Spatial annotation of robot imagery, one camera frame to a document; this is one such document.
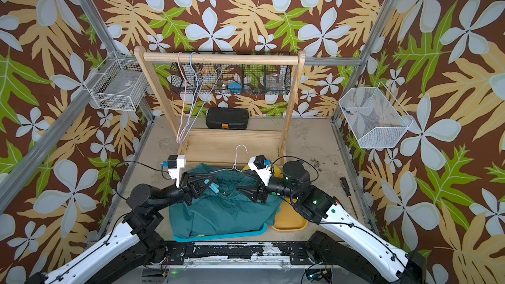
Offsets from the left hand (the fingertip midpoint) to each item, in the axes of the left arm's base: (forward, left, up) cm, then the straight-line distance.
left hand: (214, 177), depth 59 cm
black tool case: (+49, +2, -25) cm, 55 cm away
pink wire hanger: (+61, +29, -22) cm, 72 cm away
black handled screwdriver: (+11, -55, -32) cm, 65 cm away
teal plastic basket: (-12, -1, -22) cm, 25 cm away
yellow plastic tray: (-3, -27, -35) cm, 44 cm away
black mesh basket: (+60, -1, -7) cm, 60 cm away
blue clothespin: (-2, 0, -2) cm, 3 cm away
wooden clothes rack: (+35, +1, -35) cm, 49 cm away
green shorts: (-4, -1, -19) cm, 19 cm away
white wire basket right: (+32, -65, -7) cm, 73 cm away
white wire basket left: (+45, +49, +1) cm, 66 cm away
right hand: (+1, -8, -5) cm, 9 cm away
